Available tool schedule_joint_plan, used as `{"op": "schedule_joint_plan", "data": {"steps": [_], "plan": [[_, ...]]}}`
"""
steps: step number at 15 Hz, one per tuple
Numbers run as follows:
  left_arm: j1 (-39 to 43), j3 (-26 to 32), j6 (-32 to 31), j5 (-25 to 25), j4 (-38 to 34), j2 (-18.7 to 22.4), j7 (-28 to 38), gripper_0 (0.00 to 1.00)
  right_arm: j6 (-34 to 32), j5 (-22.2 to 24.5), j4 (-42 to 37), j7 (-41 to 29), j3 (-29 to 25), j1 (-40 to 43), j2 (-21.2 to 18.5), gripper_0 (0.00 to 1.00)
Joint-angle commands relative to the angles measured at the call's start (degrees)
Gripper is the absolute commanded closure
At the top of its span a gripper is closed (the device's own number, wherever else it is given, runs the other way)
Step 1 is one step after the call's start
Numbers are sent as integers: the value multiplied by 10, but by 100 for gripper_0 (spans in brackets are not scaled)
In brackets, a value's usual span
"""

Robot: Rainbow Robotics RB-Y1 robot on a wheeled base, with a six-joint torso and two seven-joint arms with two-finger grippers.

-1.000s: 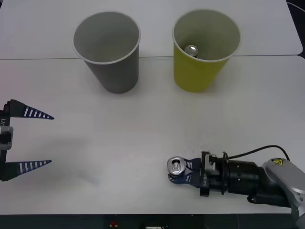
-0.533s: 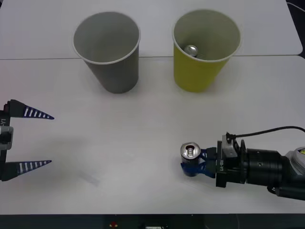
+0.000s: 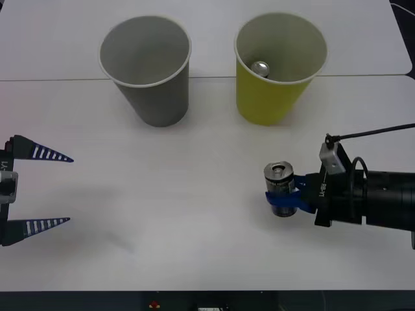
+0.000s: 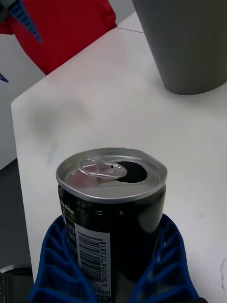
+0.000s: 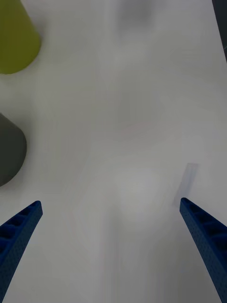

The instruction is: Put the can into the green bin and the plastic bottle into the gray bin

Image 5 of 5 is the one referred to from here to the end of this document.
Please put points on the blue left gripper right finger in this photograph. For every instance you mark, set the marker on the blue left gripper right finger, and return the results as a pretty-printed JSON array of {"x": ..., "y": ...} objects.
[{"x": 208, "y": 239}]

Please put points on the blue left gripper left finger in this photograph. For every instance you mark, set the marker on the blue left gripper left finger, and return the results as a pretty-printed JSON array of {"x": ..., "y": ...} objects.
[{"x": 16, "y": 236}]

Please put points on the grey plastic waste bin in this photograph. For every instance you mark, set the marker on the grey plastic waste bin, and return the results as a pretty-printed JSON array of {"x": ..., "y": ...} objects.
[{"x": 9, "y": 151}]

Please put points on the yellow-green plastic waste bin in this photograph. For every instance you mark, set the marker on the yellow-green plastic waste bin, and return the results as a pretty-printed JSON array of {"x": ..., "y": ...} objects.
[{"x": 14, "y": 40}]

